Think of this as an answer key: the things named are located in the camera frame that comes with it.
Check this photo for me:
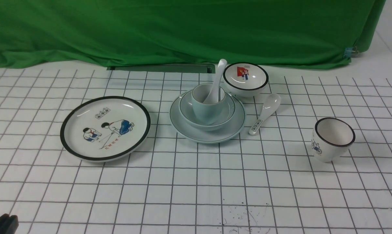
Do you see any light blue shallow bowl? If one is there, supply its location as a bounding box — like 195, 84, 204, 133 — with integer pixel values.
178, 91, 235, 132

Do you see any plain white ceramic spoon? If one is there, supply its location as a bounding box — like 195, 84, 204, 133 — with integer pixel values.
203, 58, 227, 105

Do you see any white cup black rim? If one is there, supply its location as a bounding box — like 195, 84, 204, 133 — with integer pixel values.
311, 117, 356, 163

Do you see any white spoon with label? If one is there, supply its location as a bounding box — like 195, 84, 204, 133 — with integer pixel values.
249, 93, 281, 135

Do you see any green backdrop cloth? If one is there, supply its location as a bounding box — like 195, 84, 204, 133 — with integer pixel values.
0, 0, 385, 70

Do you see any white bowl with flag picture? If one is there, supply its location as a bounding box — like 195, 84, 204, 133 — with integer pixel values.
223, 62, 270, 98

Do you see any white plate with children picture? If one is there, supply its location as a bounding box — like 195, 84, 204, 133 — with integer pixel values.
60, 96, 151, 163

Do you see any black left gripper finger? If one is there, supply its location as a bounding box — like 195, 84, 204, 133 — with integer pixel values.
0, 214, 19, 234

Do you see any light blue saucer plate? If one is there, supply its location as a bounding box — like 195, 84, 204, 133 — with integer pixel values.
169, 91, 247, 144

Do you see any blue binder clip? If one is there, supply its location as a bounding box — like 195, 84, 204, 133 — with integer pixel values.
343, 46, 360, 58

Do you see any light blue ceramic cup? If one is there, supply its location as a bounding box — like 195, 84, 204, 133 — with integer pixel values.
190, 83, 226, 124

